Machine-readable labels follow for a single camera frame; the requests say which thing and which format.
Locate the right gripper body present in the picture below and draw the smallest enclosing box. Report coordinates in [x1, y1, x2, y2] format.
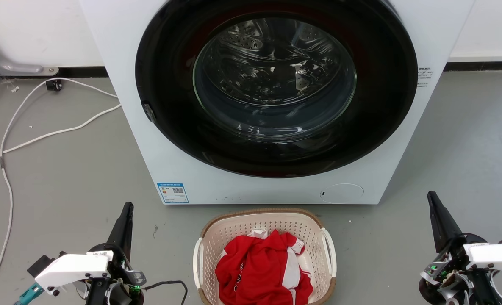
[419, 233, 502, 305]

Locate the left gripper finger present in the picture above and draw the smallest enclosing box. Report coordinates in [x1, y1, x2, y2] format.
[106, 202, 128, 251]
[126, 202, 134, 260]

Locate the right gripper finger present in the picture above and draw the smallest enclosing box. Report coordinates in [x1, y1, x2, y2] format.
[431, 191, 463, 247]
[427, 191, 448, 254]

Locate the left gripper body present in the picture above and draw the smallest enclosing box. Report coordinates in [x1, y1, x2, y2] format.
[83, 243, 147, 305]

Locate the beige perforated laundry basket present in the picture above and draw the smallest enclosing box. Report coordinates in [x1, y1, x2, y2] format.
[193, 208, 337, 305]

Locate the blue energy label sticker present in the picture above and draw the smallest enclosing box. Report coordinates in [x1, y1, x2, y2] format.
[157, 183, 189, 204]

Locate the round white filter cover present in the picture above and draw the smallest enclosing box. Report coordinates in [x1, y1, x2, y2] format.
[320, 183, 364, 204]

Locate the black round washer door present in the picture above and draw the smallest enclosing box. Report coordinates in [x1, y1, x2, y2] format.
[135, 0, 419, 178]

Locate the red and white garment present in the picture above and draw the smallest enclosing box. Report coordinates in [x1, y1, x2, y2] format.
[215, 229, 315, 305]

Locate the small printed text sticker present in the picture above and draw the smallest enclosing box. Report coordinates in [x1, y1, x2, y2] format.
[417, 67, 433, 87]

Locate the white front-load washing machine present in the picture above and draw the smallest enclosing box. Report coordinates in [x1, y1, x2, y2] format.
[79, 0, 476, 205]

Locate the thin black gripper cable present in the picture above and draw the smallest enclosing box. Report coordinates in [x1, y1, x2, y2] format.
[143, 280, 189, 305]

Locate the teal cable connector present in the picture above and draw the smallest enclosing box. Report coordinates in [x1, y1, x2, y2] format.
[14, 283, 44, 305]

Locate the long white power cable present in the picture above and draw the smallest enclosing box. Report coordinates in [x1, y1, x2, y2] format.
[0, 78, 120, 305]

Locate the white hose cable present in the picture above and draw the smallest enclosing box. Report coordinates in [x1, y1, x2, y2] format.
[0, 104, 122, 162]

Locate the grey door latch handle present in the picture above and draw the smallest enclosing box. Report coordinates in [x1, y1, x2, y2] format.
[141, 101, 156, 124]

